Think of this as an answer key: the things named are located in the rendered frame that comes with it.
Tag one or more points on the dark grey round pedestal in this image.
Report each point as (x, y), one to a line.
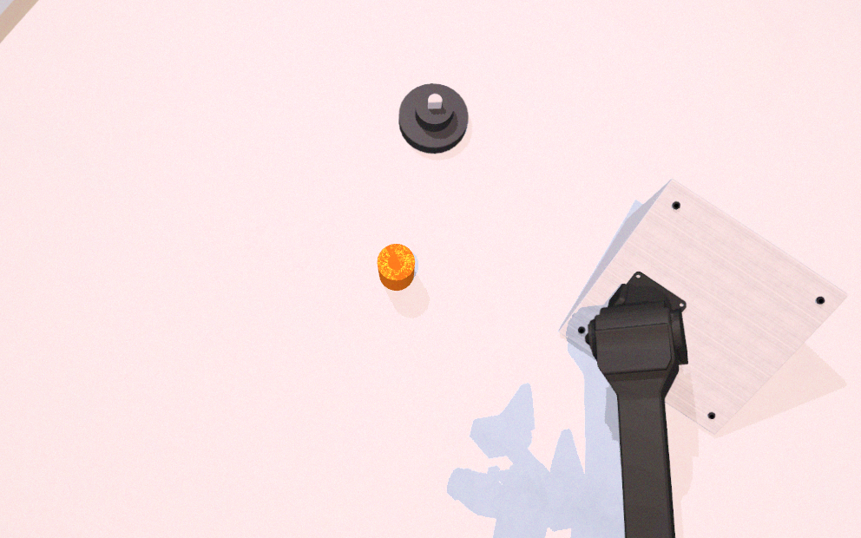
(433, 118)

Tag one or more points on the orange knob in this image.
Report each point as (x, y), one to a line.
(396, 266)

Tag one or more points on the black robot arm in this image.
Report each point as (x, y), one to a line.
(639, 342)

